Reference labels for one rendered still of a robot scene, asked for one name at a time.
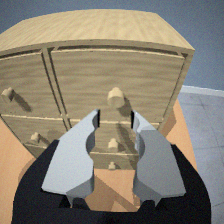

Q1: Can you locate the tan wooden chest of drawers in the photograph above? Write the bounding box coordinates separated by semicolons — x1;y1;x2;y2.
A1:
0;9;195;159

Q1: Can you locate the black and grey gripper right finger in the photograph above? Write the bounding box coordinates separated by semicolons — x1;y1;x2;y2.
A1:
131;110;211;224

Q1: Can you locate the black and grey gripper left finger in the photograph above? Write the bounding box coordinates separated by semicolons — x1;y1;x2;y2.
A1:
11;108;100;224

